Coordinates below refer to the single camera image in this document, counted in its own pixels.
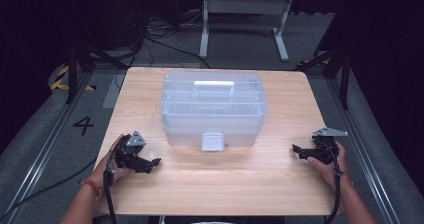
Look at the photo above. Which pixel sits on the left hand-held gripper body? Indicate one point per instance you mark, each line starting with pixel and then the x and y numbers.
pixel 128 155

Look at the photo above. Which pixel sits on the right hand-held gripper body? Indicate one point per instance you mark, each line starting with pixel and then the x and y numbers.
pixel 324 149

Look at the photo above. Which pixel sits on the clear plastic storage box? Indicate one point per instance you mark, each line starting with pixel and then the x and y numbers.
pixel 213 107

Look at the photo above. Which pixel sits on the person's right hand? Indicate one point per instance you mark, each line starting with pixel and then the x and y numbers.
pixel 333 175

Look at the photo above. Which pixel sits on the person's left hand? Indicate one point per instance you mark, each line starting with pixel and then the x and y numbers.
pixel 103 175

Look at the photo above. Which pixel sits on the black tripod stand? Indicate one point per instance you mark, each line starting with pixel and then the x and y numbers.
pixel 345 80
pixel 72 74

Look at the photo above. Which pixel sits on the yellow black floor tape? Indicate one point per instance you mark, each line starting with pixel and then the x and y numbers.
pixel 61 80

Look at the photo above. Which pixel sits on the metal floor rail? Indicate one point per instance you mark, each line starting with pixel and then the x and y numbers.
pixel 43 154
pixel 363 150

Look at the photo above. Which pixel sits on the white metal stand frame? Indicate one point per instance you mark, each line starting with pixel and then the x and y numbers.
pixel 246 5

